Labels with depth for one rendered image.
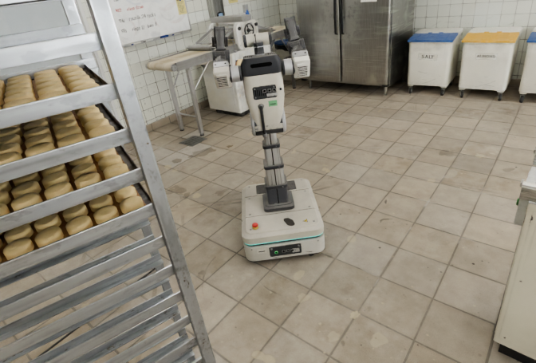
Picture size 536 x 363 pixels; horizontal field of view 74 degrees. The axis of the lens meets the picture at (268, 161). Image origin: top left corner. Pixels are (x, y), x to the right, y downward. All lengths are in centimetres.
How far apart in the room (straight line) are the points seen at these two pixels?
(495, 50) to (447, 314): 349
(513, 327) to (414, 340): 43
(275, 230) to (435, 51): 357
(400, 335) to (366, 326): 16
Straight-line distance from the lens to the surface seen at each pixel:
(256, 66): 204
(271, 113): 211
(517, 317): 192
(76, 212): 91
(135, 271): 144
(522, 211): 166
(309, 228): 227
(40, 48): 72
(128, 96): 71
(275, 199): 240
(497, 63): 505
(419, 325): 214
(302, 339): 204
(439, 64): 518
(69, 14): 114
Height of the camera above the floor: 165
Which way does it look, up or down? 27 degrees down
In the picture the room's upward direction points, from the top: 8 degrees counter-clockwise
